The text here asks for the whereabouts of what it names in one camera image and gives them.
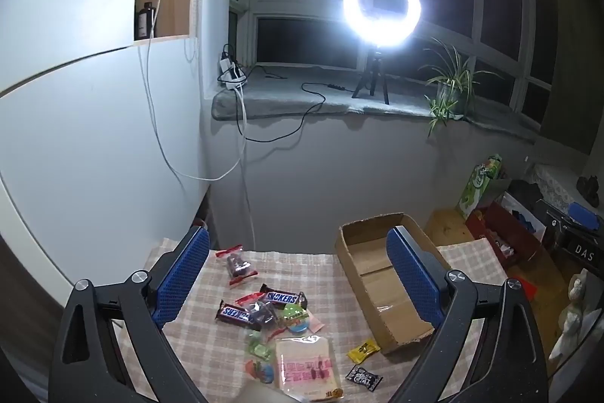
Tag brown chocolate bar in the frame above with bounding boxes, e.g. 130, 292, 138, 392
216, 301, 260, 330
259, 284, 303, 309

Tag red box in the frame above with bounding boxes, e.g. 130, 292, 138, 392
465, 200, 543, 269

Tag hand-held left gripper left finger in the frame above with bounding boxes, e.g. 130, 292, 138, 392
48, 226, 211, 403

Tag hanging white cable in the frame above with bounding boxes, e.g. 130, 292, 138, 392
236, 84, 259, 252

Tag black white candy packet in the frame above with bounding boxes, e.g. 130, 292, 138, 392
346, 365, 378, 392

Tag dark bottle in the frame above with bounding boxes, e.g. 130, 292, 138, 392
137, 2, 156, 40

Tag checked tablecloth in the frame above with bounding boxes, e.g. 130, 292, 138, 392
111, 238, 510, 403

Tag green candy packet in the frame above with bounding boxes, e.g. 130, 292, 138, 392
245, 330, 274, 361

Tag white power strip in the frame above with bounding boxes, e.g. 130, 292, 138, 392
218, 56, 246, 91

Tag bread packet pink label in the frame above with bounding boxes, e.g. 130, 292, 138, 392
275, 335, 343, 401

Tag clear colourful candy packet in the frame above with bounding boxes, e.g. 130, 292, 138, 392
244, 358, 277, 385

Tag clear date packet red ends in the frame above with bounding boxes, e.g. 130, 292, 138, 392
216, 245, 259, 288

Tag long white cable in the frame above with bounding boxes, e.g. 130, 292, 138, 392
139, 0, 248, 182

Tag small dark figurine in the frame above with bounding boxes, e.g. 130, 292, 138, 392
576, 176, 602, 208

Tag clear nut packet red ends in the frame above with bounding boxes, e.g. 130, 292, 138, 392
234, 292, 284, 330

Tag green carton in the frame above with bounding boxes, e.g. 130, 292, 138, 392
459, 154, 513, 217

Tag white figurine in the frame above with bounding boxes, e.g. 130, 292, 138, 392
547, 268, 595, 373

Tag blue case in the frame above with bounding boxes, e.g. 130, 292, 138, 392
569, 202, 604, 227

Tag brown curtain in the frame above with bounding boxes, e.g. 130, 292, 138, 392
538, 0, 604, 153

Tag potted spider plant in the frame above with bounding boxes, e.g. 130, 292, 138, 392
418, 37, 503, 139

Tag window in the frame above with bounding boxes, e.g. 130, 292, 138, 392
231, 0, 558, 125

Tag white wardrobe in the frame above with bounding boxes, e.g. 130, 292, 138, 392
0, 0, 213, 309

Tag black lettered box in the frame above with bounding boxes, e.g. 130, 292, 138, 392
538, 200, 604, 264

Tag ring light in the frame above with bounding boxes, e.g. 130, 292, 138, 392
342, 0, 422, 47

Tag black tripod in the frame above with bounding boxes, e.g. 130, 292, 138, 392
351, 46, 390, 105

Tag cardboard box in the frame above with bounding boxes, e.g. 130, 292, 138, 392
335, 212, 444, 355

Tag black cable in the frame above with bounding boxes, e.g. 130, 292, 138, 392
236, 65, 352, 144

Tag grey sill blanket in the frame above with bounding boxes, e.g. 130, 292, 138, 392
211, 63, 539, 144

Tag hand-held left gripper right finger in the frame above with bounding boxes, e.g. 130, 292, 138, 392
386, 225, 548, 403

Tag yellow candy packet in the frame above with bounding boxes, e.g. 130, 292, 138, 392
348, 339, 381, 363

